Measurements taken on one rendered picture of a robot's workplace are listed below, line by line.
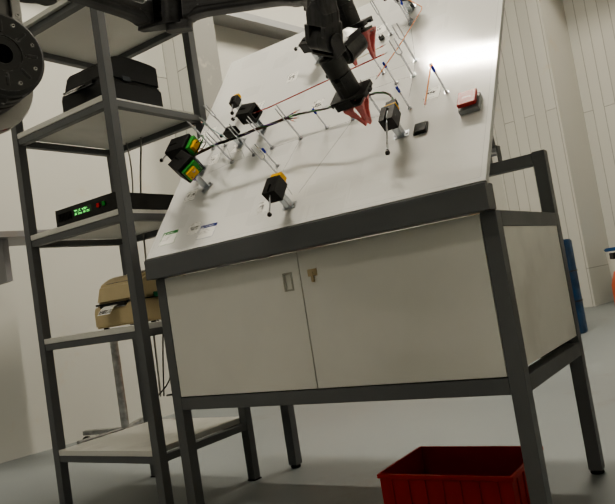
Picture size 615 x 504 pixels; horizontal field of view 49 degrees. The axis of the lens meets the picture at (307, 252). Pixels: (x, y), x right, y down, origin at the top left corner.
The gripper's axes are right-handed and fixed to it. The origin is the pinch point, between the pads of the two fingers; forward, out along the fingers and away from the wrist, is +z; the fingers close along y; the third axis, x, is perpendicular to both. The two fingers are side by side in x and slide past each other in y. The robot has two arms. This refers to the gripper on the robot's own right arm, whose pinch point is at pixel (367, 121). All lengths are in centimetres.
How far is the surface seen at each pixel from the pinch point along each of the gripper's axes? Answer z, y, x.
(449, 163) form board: 16.9, -15.7, 3.2
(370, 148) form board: 14.5, 9.7, -11.3
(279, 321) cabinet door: 39, 44, 27
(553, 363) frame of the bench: 72, -25, 25
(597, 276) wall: 556, 96, -476
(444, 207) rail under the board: 20.6, -14.7, 15.4
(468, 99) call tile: 10.8, -20.8, -14.0
